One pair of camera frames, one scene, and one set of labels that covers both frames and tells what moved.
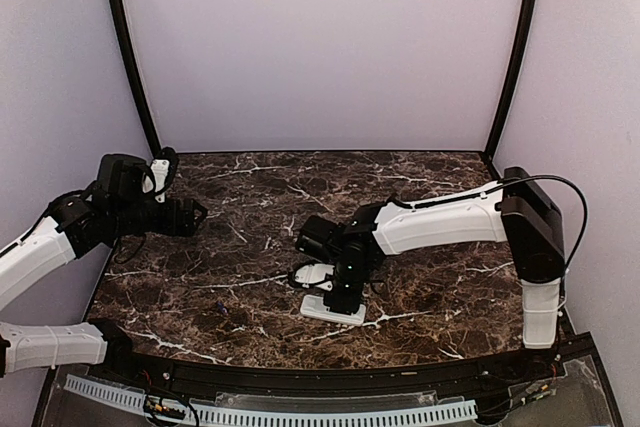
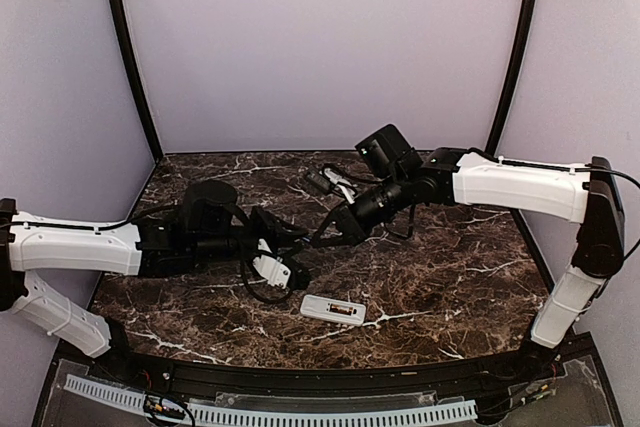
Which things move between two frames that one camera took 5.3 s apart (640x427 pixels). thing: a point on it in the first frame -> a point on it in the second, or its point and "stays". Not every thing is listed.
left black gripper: x=186 y=225 -> x=277 y=237
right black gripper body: x=350 y=300 -> x=352 y=222
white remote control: x=313 y=307 stays
